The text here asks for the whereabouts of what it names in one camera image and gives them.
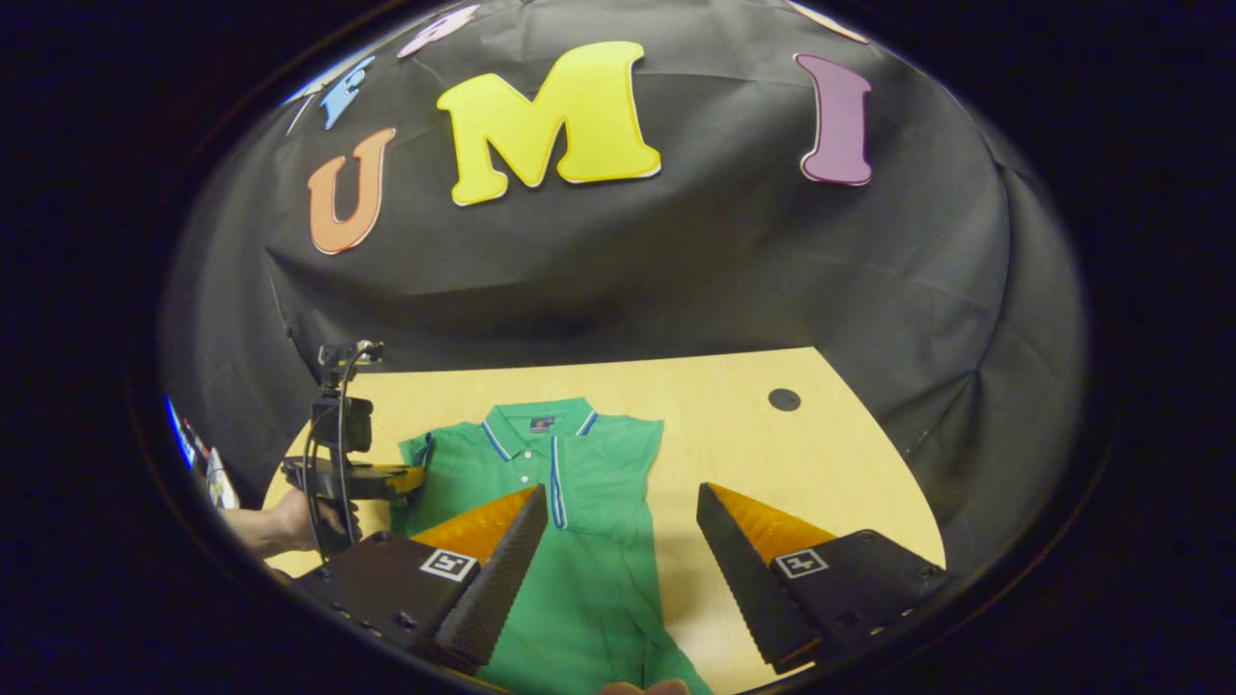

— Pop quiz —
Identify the black backdrop cloth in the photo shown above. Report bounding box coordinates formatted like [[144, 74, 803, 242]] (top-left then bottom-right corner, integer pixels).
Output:
[[159, 0, 1092, 580]]

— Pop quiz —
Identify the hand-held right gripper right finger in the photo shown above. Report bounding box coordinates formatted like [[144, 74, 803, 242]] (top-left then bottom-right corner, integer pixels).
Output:
[[695, 481, 952, 675]]

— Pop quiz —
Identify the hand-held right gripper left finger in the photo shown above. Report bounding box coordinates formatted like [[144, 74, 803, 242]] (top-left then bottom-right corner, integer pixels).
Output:
[[290, 483, 549, 671]]

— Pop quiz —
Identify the green T-shirt with blue trim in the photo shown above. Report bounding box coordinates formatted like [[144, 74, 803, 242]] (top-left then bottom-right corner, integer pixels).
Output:
[[396, 398, 711, 695]]

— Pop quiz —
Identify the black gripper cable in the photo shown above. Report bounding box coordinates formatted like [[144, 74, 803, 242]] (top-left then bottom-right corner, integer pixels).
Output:
[[301, 340, 379, 542]]

